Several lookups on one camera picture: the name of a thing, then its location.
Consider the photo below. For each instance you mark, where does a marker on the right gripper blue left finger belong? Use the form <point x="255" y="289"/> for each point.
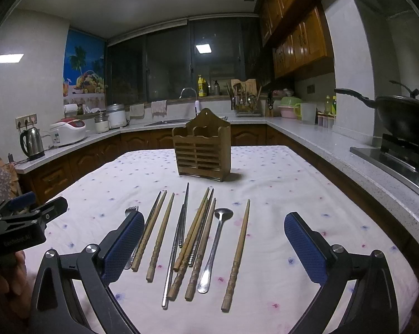
<point x="55" y="305"/>

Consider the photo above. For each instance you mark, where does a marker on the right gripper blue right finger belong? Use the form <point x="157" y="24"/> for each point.
<point x="372" y="307"/>

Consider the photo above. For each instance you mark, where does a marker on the silver fork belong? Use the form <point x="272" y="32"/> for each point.
<point x="132" y="255"/>

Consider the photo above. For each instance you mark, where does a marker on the long silver metal chopstick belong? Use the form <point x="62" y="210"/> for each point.
<point x="172" y="258"/>

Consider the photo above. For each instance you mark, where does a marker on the short silver metal chopstick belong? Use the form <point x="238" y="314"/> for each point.
<point x="183" y="225"/>

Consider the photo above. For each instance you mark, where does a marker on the silver spoon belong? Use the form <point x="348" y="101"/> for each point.
<point x="222" y="214"/>

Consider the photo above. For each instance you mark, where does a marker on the wooden chopstick long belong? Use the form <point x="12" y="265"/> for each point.
<point x="190" y="232"/>

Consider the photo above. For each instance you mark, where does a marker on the dish rack with utensils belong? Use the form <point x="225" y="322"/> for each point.
<point x="244" y="97"/>

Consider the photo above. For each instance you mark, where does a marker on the person's left hand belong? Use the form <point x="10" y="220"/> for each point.
<point x="15" y="292"/>

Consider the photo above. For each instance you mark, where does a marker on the wooden lower cabinets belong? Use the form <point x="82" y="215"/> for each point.
<point x="124" y="169"/>

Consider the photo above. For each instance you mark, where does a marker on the wooden cabinets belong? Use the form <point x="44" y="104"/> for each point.
<point x="124" y="169"/>
<point x="295" y="40"/>

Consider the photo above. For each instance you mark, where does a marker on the steel electric kettle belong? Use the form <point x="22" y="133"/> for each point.
<point x="32" y="144"/>

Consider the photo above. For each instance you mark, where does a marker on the white red rice cooker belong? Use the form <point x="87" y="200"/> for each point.
<point x="67" y="131"/>

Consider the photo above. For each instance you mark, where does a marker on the small white jar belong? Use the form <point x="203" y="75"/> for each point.
<point x="101" y="123"/>

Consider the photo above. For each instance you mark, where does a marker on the gas stove top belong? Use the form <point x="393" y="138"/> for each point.
<point x="397" y="157"/>

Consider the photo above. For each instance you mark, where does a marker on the tropical fruit poster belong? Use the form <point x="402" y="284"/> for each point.
<point x="83" y="75"/>

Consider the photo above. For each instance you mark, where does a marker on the white floral tablecloth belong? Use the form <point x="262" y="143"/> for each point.
<point x="272" y="290"/>

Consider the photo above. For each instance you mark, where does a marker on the hanging dish cloth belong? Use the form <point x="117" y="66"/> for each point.
<point x="159" y="108"/>

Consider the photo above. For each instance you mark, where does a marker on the spice jar set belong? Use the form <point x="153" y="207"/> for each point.
<point x="326" y="120"/>

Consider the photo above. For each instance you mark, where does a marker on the wooden utensil holder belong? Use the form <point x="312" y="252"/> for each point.
<point x="203" y="147"/>

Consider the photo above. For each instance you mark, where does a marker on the green condiment bottles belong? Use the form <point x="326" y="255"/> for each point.
<point x="330" y="105"/>

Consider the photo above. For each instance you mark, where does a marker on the translucent plastic pitcher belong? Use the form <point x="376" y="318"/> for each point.
<point x="306" y="112"/>

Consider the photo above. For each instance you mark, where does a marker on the green and pink basins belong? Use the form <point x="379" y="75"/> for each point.
<point x="289" y="107"/>

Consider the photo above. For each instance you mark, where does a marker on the chrome sink faucet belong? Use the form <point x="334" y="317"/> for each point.
<point x="188" y="93"/>

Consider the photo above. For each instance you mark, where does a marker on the knife block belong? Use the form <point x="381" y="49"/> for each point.
<point x="269" y="106"/>

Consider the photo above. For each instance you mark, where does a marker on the yellow oil bottle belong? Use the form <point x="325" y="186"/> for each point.
<point x="202" y="86"/>

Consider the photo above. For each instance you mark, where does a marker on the wooden upper cabinets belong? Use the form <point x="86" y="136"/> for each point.
<point x="295" y="40"/>

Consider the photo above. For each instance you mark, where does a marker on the wall power outlet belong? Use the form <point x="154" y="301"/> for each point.
<point x="24" y="121"/>

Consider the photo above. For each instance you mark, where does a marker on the black wok with handle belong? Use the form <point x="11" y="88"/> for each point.
<point x="398" y="114"/>

